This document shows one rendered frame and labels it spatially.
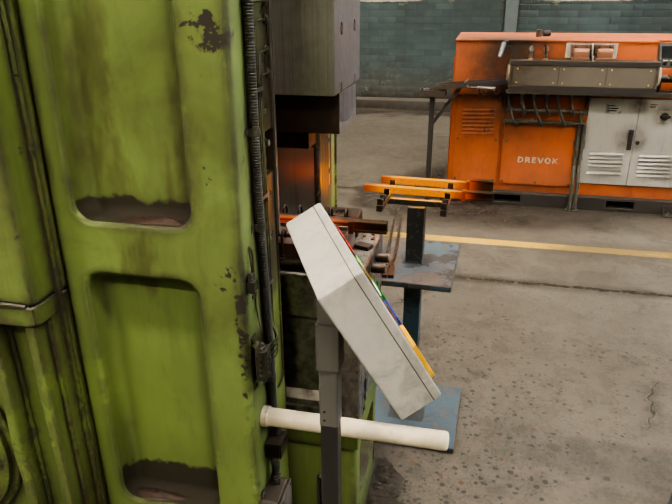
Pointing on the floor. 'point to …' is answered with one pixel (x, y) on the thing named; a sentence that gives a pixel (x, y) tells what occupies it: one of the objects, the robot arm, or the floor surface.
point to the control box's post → (330, 427)
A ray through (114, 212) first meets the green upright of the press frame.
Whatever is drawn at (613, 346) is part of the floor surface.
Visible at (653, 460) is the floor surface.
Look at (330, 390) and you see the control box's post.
